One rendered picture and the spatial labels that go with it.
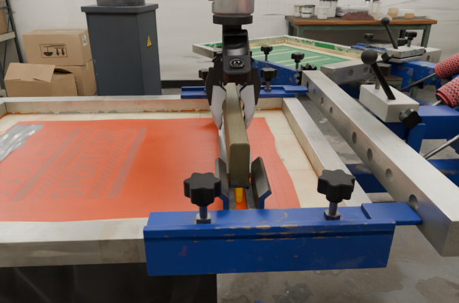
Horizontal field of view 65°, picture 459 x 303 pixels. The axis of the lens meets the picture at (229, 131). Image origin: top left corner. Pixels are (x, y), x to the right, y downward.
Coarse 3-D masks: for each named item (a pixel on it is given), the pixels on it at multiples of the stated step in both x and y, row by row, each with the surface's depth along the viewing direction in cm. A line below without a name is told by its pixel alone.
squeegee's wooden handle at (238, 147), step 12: (228, 84) 81; (228, 96) 72; (228, 108) 66; (240, 108) 67; (228, 120) 61; (240, 120) 60; (228, 132) 56; (240, 132) 55; (228, 144) 55; (240, 144) 52; (228, 156) 56; (240, 156) 53; (228, 168) 57; (240, 168) 53; (240, 180) 54
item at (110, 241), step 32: (96, 96) 96; (128, 96) 96; (160, 96) 96; (320, 160) 62; (352, 192) 53; (0, 224) 46; (32, 224) 46; (64, 224) 46; (96, 224) 46; (128, 224) 46; (0, 256) 43; (32, 256) 44; (64, 256) 44; (96, 256) 44; (128, 256) 44
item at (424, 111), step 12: (420, 108) 72; (432, 108) 72; (444, 108) 72; (432, 120) 68; (444, 120) 68; (456, 120) 68; (396, 132) 69; (432, 132) 69; (444, 132) 69; (456, 132) 69
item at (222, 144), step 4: (224, 128) 74; (220, 132) 72; (224, 132) 72; (220, 136) 70; (224, 136) 70; (220, 140) 69; (224, 140) 69; (220, 144) 67; (224, 144) 67; (220, 148) 65; (224, 148) 65; (220, 152) 64; (224, 152) 64; (220, 156) 62; (224, 156) 62; (224, 160) 61; (252, 160) 61; (228, 176) 57
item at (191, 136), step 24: (96, 120) 89; (120, 120) 89; (144, 120) 89; (168, 120) 89; (192, 120) 89; (264, 120) 89; (24, 144) 76; (144, 144) 76; (168, 144) 76; (192, 144) 76; (216, 144) 76; (264, 144) 76
